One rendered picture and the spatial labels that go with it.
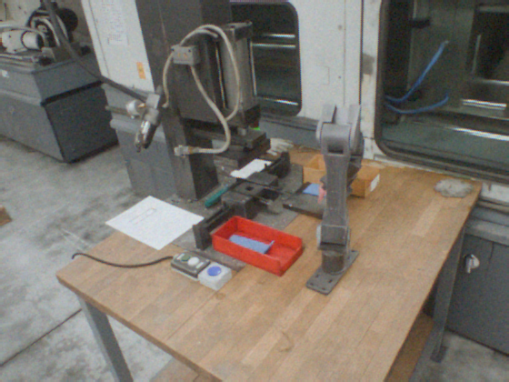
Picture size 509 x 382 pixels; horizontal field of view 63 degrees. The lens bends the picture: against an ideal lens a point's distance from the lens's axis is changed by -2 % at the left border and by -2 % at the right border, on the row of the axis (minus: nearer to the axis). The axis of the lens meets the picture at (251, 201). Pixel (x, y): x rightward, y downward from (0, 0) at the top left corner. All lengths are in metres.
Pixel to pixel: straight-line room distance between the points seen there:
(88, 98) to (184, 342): 3.61
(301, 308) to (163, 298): 0.38
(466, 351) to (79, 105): 3.74
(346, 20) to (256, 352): 1.27
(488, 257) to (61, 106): 3.69
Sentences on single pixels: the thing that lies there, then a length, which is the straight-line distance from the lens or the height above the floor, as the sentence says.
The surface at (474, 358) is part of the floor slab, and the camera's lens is 2.27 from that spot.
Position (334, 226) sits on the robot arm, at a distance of 1.11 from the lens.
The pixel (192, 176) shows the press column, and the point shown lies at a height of 1.00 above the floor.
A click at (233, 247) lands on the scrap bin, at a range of 1.25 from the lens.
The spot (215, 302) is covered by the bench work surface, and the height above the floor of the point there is 0.90.
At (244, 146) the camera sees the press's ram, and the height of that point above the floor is 1.16.
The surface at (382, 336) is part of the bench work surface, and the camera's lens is 1.06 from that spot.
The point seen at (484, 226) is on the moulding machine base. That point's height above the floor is 0.70.
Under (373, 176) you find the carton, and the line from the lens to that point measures 1.61.
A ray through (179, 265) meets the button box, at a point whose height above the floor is 0.93.
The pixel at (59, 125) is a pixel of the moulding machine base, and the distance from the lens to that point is 4.37.
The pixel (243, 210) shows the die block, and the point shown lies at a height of 0.95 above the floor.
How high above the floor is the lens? 1.70
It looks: 32 degrees down
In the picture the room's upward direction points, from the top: 7 degrees counter-clockwise
